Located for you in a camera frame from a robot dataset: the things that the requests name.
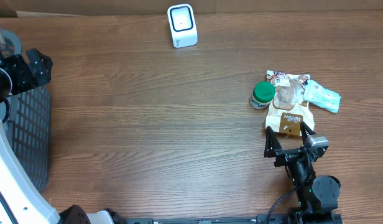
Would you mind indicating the grey plastic basket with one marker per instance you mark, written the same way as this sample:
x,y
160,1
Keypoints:
x,y
26,106

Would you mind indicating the teal snack packet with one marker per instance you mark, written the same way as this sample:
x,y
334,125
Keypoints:
x,y
322,97

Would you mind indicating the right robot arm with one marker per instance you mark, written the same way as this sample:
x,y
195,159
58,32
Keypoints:
x,y
317,195

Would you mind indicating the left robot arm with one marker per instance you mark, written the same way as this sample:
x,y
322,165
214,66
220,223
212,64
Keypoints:
x,y
20,202

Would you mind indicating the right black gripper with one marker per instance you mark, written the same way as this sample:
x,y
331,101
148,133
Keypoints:
x,y
273,146

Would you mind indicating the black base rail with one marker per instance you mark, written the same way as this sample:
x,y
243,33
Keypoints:
x,y
259,219

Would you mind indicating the white barcode scanner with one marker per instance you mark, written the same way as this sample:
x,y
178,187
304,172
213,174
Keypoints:
x,y
182,24

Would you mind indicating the cardboard back panel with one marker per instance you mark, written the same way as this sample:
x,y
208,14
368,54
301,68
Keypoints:
x,y
11,8

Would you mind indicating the green lid container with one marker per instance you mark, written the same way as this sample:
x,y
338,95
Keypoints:
x,y
262,94

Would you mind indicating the beige snack pouch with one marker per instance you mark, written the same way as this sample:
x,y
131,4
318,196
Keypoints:
x,y
288,108

